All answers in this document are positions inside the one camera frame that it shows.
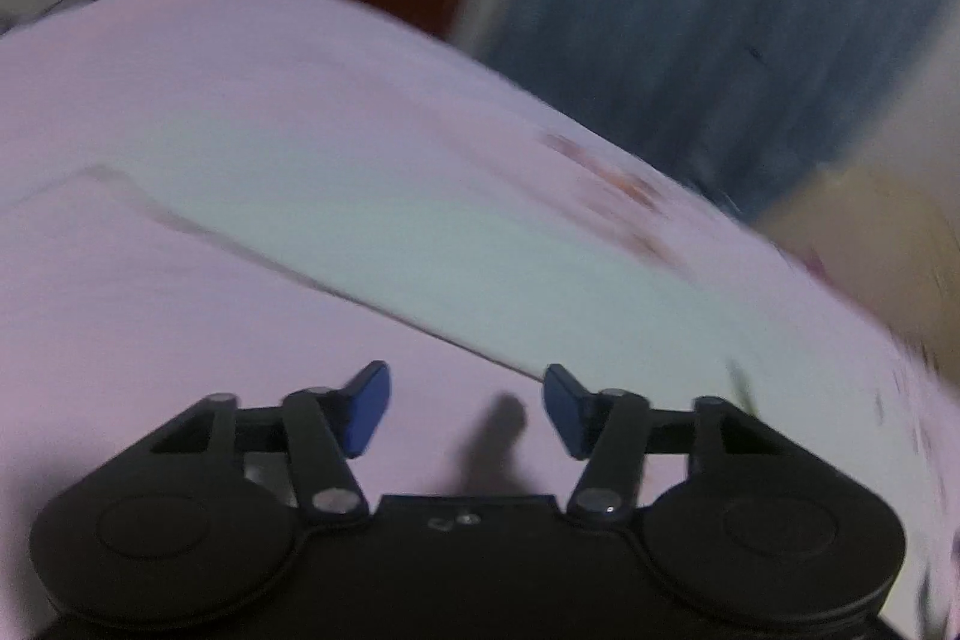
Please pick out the pink floral bed sheet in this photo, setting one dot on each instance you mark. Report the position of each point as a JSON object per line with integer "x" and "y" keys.
{"x": 112, "y": 325}

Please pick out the white knit garment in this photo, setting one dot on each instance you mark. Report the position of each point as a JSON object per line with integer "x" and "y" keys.
{"x": 375, "y": 220}

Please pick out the blue grey curtain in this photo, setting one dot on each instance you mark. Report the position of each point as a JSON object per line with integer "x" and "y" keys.
{"x": 712, "y": 10}

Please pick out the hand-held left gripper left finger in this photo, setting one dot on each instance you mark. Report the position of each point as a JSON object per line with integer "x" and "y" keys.
{"x": 367, "y": 404}

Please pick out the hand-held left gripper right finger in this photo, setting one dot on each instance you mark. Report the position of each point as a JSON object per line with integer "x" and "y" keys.
{"x": 564, "y": 411}

